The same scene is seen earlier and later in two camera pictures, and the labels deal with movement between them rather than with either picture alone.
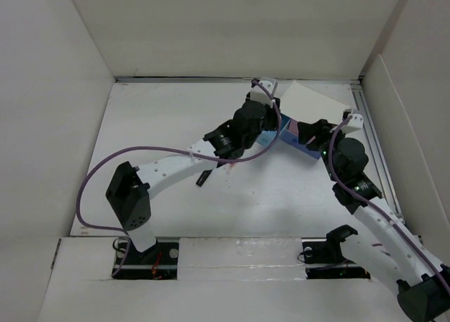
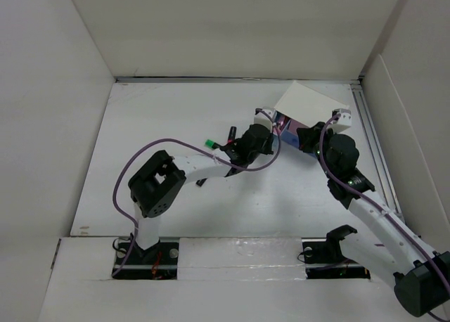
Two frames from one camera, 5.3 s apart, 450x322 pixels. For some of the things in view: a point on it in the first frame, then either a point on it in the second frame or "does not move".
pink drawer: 293,127 does not move
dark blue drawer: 293,139 does not move
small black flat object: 202,178 does not move
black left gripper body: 268,124 -> 266,148
